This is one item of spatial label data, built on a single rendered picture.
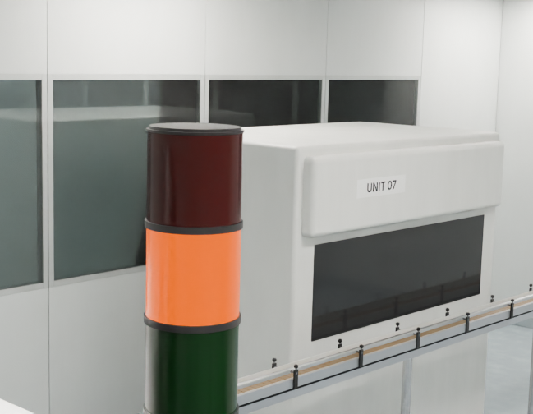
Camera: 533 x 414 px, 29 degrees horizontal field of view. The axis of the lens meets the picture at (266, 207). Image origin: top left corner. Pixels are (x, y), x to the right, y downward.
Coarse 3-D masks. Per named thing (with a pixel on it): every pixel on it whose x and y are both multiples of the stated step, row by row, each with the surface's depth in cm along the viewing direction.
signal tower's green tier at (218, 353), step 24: (168, 336) 52; (192, 336) 52; (216, 336) 52; (168, 360) 52; (192, 360) 52; (216, 360) 52; (168, 384) 52; (192, 384) 52; (216, 384) 52; (168, 408) 52; (192, 408) 52; (216, 408) 53
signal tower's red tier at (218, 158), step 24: (168, 144) 50; (192, 144) 50; (216, 144) 50; (240, 144) 52; (168, 168) 51; (192, 168) 50; (216, 168) 51; (240, 168) 52; (168, 192) 51; (192, 192) 50; (216, 192) 51; (240, 192) 52; (168, 216) 51; (192, 216) 51; (216, 216) 51; (240, 216) 53
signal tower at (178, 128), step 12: (156, 132) 51; (168, 132) 50; (180, 132) 50; (192, 132) 50; (204, 132) 50; (216, 132) 50; (228, 132) 51; (240, 132) 52; (156, 228) 51; (168, 228) 51; (180, 228) 51; (192, 228) 51; (204, 228) 51; (216, 228) 51; (228, 228) 51; (240, 228) 52; (240, 312) 54; (156, 324) 52; (168, 324) 52; (216, 324) 52; (228, 324) 52; (144, 408) 54
